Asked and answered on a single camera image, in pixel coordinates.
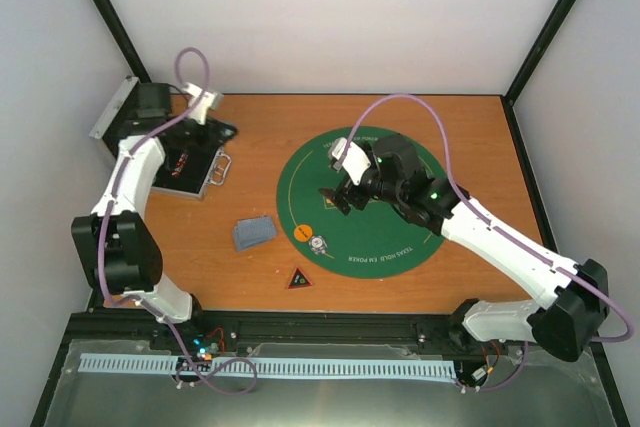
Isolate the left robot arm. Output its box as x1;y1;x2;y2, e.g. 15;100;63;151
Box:
71;77;237;350

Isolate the red black triangular all-in marker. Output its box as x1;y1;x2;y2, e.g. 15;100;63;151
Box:
286;266;314;290

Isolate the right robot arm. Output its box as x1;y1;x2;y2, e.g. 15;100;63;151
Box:
320;134;609;362

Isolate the right black frame post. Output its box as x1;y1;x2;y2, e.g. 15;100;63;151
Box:
503;0;610;103

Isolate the red black card box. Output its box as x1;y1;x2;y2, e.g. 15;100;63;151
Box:
171;152;189;178

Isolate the black frame post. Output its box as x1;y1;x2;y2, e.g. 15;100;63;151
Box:
91;0;152;83
503;0;610;103

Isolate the white purple poker chip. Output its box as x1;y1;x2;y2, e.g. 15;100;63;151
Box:
308;235;328;255

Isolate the aluminium poker chip case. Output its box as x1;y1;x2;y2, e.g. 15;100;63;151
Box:
89;76;231;199

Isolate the light blue cable duct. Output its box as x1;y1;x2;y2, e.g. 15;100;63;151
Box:
77;353;456;383

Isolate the round green poker mat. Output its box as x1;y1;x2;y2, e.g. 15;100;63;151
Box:
276;127;444;279

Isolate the left black frame post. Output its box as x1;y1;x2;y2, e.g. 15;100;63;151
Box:
91;0;152;83

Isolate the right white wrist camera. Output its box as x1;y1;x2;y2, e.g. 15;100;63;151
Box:
328;137;371;186

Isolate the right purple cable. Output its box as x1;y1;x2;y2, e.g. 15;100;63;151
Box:
333;93;635;394

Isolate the blue playing card deck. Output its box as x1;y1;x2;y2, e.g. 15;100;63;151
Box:
232;216;277;252

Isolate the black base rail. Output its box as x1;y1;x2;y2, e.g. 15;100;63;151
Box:
64;310;599;359

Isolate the orange small blind button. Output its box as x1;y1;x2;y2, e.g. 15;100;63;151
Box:
293;224;314;243

